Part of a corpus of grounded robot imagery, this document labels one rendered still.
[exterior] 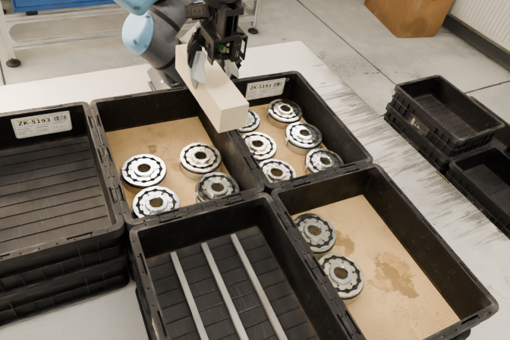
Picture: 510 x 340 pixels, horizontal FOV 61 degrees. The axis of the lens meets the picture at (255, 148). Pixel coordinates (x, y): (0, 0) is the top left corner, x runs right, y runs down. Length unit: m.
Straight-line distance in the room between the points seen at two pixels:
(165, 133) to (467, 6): 3.32
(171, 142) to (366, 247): 0.55
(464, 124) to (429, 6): 1.85
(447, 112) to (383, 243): 1.26
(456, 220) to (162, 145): 0.87
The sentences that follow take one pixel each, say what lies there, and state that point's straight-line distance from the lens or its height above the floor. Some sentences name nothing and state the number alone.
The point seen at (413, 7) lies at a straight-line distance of 3.83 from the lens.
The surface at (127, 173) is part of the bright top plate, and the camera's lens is 1.04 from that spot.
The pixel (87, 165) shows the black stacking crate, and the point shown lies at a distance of 1.12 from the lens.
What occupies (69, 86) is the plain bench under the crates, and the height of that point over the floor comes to 0.70.
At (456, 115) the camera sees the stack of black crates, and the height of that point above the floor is 0.49.
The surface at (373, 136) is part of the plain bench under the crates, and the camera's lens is 1.54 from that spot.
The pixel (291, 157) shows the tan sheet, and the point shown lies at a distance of 1.17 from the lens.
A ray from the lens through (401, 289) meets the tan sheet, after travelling 1.01.
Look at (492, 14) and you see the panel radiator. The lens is 4.03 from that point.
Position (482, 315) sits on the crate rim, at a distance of 0.94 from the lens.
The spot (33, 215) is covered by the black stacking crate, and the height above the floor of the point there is 0.83.
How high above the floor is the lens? 1.62
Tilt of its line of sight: 43 degrees down
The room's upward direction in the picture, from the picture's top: 11 degrees clockwise
